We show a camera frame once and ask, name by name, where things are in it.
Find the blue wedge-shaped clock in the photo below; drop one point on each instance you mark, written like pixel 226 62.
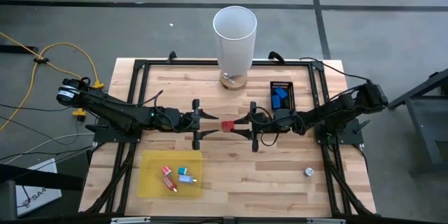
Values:
pixel 280 93

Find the black floor bar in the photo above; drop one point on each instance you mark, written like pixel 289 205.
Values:
pixel 17 48

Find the lavender cube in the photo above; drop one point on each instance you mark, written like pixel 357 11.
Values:
pixel 186 179

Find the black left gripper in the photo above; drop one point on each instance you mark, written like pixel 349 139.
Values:
pixel 173 120

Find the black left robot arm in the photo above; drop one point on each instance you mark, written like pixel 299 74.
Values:
pixel 105 108

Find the yellow translucent plastic bin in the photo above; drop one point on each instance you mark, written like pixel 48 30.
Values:
pixel 150 161

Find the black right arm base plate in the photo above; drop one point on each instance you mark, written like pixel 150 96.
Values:
pixel 350 139

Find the grey metal stand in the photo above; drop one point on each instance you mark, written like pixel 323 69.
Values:
pixel 427 129

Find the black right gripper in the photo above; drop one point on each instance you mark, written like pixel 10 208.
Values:
pixel 280 122

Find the black plastic mesh basket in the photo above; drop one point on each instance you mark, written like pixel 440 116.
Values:
pixel 283 84

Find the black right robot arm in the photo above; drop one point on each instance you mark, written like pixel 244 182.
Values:
pixel 336 108

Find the white printed box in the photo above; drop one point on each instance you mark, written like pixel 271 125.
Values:
pixel 38 196

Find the red wall charger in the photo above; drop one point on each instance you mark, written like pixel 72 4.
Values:
pixel 169 183
pixel 227 126

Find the round wooden lamp base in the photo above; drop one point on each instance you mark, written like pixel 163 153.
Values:
pixel 234 84

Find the pink and white charger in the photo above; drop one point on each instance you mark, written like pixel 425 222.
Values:
pixel 166 171

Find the black beam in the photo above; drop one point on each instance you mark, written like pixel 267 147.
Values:
pixel 35 178

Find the white cylindrical lamp shade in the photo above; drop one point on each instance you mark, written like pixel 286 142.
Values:
pixel 234 49

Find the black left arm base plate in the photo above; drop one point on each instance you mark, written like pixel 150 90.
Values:
pixel 105 137

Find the silver rail bracket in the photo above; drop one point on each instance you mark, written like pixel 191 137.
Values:
pixel 325 221
pixel 129 220

